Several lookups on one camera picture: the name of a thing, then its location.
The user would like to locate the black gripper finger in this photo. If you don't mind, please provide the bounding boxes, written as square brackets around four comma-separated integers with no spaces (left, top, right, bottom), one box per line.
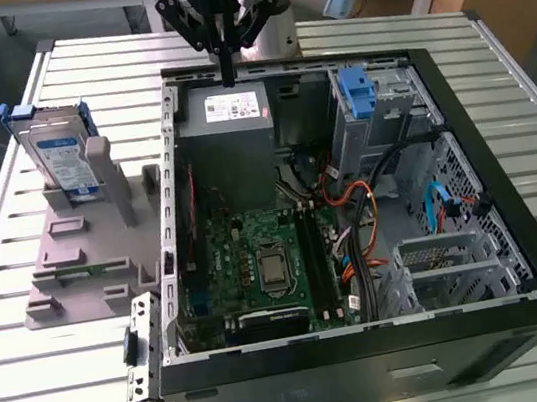
[217,0,301,88]
[155,0,231,97]

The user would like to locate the hard disk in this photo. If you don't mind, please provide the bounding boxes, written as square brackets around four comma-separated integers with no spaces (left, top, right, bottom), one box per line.
[0,89,108,218]

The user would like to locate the metal disk bay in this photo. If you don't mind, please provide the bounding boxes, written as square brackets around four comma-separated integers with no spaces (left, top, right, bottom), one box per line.
[388,220,536,317]

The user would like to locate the blue drive latch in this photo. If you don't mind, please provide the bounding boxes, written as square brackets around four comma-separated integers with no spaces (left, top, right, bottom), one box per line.
[337,63,381,123]

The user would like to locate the grey power supply unit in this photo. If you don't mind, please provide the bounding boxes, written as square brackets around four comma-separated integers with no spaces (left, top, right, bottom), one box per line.
[169,77,287,222]

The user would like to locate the metal drive cage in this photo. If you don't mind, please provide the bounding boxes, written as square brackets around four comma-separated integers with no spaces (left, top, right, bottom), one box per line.
[319,52,452,187]

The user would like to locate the CPU socket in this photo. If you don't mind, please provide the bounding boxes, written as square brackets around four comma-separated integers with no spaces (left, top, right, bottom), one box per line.
[252,240,298,300]

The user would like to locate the green motherboard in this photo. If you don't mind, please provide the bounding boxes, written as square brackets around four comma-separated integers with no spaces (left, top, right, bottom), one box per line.
[164,193,369,354]

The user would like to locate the grey parts rack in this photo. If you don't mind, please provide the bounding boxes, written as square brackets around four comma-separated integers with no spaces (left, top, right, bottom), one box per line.
[0,129,184,332]

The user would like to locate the silver CPU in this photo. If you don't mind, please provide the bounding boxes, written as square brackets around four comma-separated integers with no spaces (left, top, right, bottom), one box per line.
[258,251,289,284]

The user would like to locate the black RAM slot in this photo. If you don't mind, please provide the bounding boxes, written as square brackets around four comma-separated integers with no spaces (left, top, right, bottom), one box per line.
[292,202,332,323]

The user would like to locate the green RAM stick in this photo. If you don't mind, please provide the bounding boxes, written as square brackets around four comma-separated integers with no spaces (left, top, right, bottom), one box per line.
[54,264,109,283]

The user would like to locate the black graphics card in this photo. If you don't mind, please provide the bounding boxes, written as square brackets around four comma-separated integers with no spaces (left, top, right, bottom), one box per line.
[222,302,315,348]

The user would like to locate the black open PC case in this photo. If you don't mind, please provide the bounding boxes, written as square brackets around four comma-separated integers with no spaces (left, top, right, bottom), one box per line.
[113,11,537,402]

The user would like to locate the yellow black power wires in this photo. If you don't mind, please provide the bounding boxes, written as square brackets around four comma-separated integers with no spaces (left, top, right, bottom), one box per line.
[270,144,345,211]

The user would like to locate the thin red wire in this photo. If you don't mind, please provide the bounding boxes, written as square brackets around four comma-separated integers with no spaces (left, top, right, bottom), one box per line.
[184,165,207,268]

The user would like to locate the orange wire bundle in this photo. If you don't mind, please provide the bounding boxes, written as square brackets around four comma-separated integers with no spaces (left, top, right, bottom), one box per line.
[319,177,392,288]

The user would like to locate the blue data wire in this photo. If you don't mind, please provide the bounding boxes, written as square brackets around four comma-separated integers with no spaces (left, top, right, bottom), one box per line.
[422,178,456,238]

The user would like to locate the black cable bundle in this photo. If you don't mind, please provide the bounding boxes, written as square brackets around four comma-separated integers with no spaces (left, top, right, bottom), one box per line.
[333,126,472,323]

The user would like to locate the metal expansion slot bracket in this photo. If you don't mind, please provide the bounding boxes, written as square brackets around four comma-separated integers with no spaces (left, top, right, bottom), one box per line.
[110,289,172,402]

